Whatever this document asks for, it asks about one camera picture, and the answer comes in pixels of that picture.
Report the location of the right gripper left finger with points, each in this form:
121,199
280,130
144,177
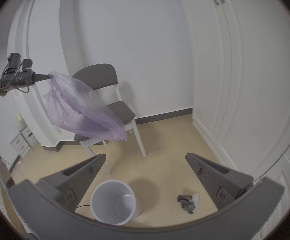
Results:
79,181

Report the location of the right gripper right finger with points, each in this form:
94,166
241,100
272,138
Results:
222,184

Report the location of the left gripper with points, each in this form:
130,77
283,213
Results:
26,77

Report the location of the black plastic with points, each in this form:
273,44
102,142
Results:
185,202

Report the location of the purple plastic bag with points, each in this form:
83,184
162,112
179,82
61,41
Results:
84,114

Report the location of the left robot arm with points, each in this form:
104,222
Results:
9,80

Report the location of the white trash bin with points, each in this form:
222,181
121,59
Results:
104,201

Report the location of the crumpled white paper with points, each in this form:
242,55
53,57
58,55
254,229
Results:
196,199

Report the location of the beige table lamp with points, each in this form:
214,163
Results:
21,120

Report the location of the white bedside table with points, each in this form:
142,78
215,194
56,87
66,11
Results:
29,136
19,145

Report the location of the grey and white chair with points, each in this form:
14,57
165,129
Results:
99,75

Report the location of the white wardrobe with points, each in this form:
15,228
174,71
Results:
247,84

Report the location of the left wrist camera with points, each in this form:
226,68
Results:
27,64

